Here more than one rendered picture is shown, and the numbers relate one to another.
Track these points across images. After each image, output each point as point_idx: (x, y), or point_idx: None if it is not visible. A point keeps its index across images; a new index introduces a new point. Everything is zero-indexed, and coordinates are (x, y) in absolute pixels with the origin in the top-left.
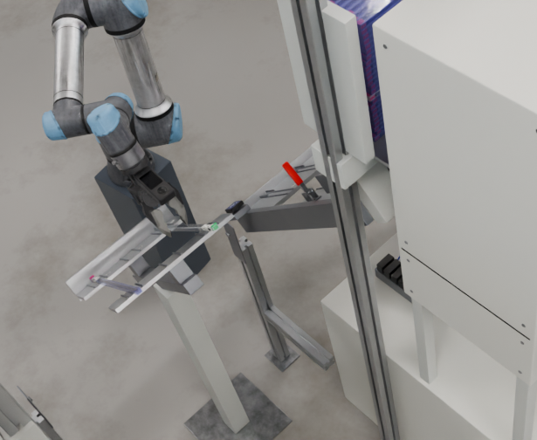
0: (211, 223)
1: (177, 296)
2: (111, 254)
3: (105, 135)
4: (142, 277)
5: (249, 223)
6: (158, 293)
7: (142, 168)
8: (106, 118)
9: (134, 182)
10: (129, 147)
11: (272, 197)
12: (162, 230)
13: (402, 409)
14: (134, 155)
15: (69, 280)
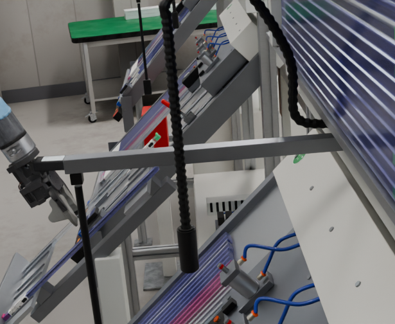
0: (148, 142)
1: (121, 260)
2: (5, 295)
3: (5, 117)
4: (61, 285)
5: (108, 227)
6: (101, 269)
7: (35, 159)
8: (2, 100)
9: (26, 179)
10: (25, 131)
11: (114, 202)
12: (72, 214)
13: None
14: (31, 139)
15: None
